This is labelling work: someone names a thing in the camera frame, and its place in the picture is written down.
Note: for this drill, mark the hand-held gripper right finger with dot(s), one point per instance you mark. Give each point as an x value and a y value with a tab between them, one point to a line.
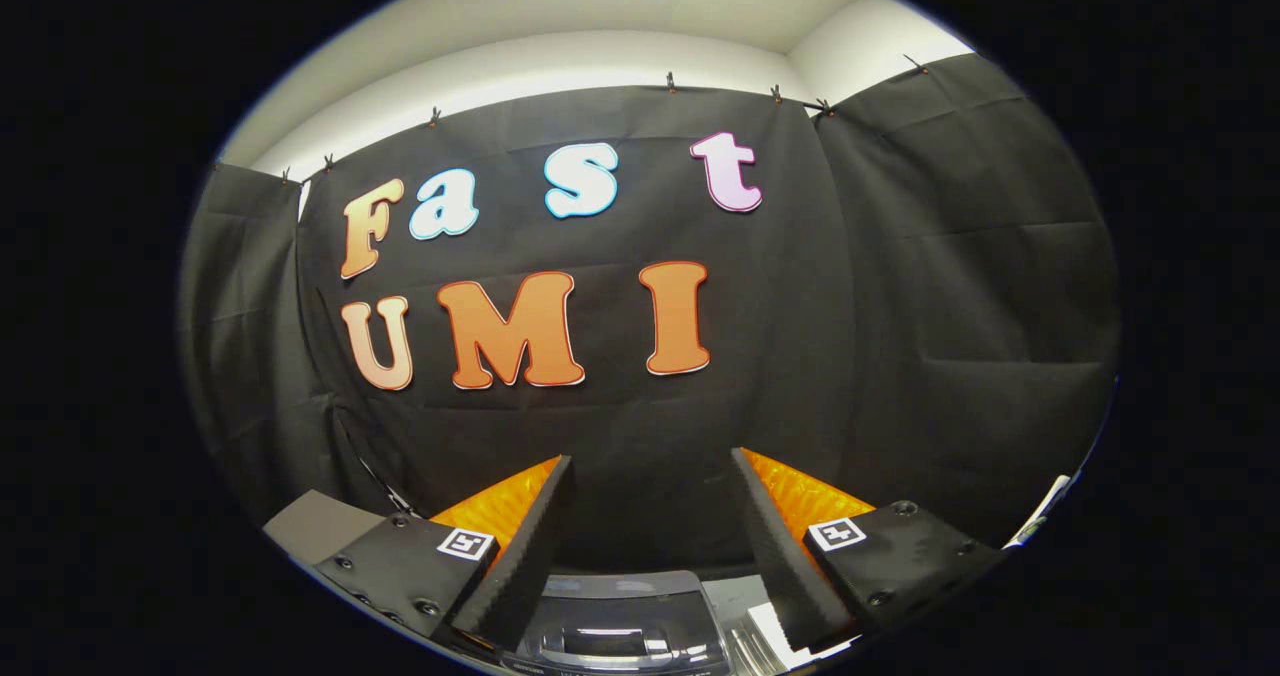
785	566

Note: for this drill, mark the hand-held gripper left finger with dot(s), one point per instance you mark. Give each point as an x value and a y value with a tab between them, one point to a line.
522	566

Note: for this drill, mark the transparent dark washing machine lid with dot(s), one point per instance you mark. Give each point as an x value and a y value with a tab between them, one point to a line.
620	626

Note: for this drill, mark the white board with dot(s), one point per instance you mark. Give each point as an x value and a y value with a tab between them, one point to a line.
775	626

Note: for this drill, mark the thin metal stand rod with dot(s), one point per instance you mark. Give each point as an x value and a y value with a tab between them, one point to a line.
385	486

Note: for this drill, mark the grey side table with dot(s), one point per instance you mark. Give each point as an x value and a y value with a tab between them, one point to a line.
310	521

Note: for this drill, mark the row of black clips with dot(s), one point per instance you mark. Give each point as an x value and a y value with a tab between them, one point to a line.
671	82

